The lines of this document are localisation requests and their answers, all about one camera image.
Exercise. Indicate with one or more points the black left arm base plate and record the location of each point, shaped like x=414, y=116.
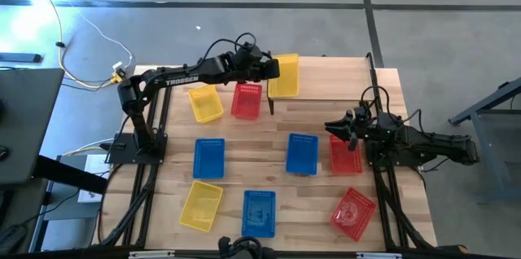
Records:
x=122, y=154

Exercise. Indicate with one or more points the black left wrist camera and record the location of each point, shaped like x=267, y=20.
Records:
x=248, y=52

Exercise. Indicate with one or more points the blue plastic basket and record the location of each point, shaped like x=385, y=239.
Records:
x=259, y=214
x=208, y=159
x=302, y=155

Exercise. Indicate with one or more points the black keyboard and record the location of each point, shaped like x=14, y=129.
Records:
x=11, y=238

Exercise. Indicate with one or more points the wooden shelf with black legs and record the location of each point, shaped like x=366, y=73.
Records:
x=334, y=80

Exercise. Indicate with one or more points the white frame bracket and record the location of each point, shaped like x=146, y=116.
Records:
x=378, y=255
x=151, y=254

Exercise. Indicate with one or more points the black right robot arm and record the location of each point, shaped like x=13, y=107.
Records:
x=439, y=145

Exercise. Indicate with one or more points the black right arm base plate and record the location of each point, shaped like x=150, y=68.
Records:
x=376, y=162

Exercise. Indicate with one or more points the grey metal table frame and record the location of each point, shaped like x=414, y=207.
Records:
x=484, y=157

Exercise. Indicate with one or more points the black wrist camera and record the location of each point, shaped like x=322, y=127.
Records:
x=360, y=114
x=248, y=52

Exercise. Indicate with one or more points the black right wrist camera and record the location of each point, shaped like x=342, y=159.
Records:
x=360, y=114

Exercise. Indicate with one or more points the grey desk top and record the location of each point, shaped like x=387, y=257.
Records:
x=28, y=120

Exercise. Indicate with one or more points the white plug adapter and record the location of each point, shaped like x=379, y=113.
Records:
x=118, y=65

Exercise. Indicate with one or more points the black computer mouse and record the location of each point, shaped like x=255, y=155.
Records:
x=3, y=153

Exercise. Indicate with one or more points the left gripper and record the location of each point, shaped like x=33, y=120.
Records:
x=248, y=72

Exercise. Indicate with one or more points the black desk foot bar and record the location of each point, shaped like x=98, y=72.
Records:
x=69, y=174

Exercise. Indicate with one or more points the yellow plastic basket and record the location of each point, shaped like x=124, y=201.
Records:
x=287, y=82
x=205, y=104
x=201, y=206

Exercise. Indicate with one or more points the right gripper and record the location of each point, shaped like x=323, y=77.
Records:
x=382, y=130

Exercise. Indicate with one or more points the black flat bar device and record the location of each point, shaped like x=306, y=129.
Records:
x=20, y=58

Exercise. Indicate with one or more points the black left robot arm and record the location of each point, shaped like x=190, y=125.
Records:
x=179, y=79

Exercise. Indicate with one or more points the red plastic basket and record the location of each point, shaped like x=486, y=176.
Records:
x=246, y=102
x=353, y=214
x=346, y=162

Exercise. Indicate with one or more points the white paper sheet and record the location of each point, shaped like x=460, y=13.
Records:
x=96, y=165
x=89, y=196

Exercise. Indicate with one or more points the black aluminium table frame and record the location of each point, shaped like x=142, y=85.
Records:
x=166, y=112

